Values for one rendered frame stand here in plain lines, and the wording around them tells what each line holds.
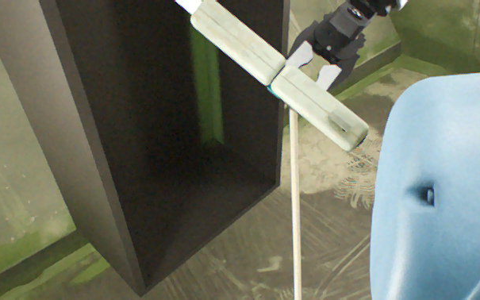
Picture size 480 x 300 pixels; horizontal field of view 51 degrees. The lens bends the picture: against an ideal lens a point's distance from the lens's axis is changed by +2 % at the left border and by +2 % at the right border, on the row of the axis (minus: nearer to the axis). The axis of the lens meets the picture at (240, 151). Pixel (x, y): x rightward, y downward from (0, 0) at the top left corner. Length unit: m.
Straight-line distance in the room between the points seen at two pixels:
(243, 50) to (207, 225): 0.99
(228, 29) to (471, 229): 0.59
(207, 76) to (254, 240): 0.78
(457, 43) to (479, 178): 2.88
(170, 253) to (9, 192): 0.92
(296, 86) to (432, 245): 0.55
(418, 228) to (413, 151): 0.03
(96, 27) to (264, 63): 0.73
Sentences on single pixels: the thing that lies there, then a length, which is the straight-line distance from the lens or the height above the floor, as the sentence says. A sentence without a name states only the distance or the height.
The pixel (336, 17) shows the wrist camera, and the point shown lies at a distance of 0.71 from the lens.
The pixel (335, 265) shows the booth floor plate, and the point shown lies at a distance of 2.03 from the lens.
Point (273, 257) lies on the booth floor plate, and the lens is 2.07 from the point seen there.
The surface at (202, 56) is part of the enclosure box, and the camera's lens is 1.67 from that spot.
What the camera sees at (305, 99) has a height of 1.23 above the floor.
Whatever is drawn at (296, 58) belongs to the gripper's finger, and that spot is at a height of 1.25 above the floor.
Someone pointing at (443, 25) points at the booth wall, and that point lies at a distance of 3.08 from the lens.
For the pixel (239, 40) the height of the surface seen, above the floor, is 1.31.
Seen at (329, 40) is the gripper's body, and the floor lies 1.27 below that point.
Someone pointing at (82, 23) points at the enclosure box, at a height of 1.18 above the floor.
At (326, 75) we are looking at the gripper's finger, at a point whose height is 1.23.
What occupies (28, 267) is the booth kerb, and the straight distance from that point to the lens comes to 2.33.
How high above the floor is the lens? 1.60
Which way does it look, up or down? 36 degrees down
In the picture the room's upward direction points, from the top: 11 degrees counter-clockwise
